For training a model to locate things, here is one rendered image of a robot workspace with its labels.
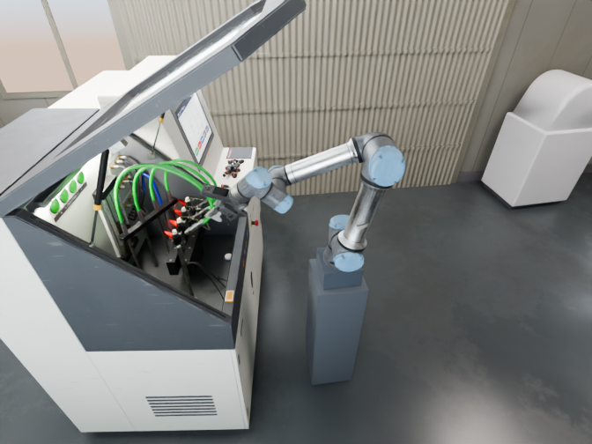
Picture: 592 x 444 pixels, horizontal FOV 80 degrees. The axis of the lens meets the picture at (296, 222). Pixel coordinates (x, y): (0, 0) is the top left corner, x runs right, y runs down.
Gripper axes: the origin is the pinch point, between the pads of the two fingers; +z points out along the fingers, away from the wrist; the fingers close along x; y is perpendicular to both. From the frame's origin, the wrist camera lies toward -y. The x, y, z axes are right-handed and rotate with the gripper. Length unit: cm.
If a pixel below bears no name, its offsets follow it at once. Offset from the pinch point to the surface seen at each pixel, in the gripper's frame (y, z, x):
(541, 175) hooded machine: 247, -59, 200
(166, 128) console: -30.5, 10.7, 33.4
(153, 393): 30, 60, -56
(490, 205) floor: 251, -10, 192
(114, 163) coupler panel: -38.7, 27.6, 14.2
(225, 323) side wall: 23.8, 0.7, -36.5
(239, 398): 62, 40, -49
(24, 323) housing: -30, 45, -52
